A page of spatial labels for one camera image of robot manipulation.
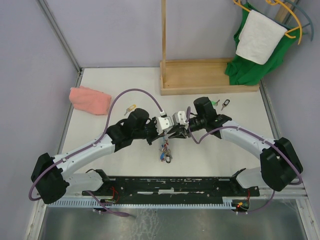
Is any metal keyring plate with keys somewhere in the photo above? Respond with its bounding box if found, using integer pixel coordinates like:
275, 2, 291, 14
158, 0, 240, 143
159, 131, 173, 164

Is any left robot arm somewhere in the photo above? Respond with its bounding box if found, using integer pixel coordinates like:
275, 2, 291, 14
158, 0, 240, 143
30, 108, 163, 204

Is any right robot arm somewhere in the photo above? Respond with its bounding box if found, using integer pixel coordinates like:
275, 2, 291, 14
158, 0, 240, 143
168, 97, 303, 196

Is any yellow tag key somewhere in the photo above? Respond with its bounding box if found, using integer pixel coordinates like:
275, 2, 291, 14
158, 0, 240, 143
124, 104, 137, 116

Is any green tag key right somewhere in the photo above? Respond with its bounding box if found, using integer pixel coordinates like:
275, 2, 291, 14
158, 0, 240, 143
211, 99, 220, 106

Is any wooden rack stand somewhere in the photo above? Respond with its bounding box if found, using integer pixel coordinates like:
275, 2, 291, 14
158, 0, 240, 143
160, 0, 260, 96

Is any black tag key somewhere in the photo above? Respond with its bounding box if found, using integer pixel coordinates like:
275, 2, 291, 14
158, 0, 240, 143
221, 99, 230, 111

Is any pink folded towel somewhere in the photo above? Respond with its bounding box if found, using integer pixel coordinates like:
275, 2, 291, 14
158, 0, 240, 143
69, 86, 112, 116

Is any green cloth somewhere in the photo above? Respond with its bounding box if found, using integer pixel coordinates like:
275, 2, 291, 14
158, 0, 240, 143
225, 3, 300, 86

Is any white towel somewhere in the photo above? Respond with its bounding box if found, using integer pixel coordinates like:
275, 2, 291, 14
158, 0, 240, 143
235, 10, 287, 65

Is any grey-green hanger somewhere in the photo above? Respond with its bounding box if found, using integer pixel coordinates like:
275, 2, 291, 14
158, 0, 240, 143
285, 0, 315, 42

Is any yellow hanger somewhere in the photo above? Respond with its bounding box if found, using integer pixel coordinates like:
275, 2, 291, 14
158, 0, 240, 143
232, 0, 303, 46

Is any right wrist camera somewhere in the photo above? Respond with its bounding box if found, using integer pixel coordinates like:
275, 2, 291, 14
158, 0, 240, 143
172, 111, 188, 126

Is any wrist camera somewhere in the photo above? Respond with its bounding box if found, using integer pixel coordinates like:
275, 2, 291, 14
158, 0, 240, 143
172, 111, 188, 126
156, 116, 174, 134

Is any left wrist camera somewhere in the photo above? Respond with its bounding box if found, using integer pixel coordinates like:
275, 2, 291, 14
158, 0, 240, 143
156, 116, 174, 134

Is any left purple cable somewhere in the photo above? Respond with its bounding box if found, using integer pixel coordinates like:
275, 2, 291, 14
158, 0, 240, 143
27, 88, 167, 202

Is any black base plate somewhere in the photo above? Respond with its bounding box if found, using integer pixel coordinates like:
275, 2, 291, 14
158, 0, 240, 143
92, 176, 260, 205

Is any white cable duct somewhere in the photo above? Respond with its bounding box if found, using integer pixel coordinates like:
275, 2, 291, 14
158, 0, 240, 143
47, 196, 237, 208

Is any metal corner frame post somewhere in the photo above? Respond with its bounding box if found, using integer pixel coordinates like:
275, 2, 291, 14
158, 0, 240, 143
36, 0, 82, 73

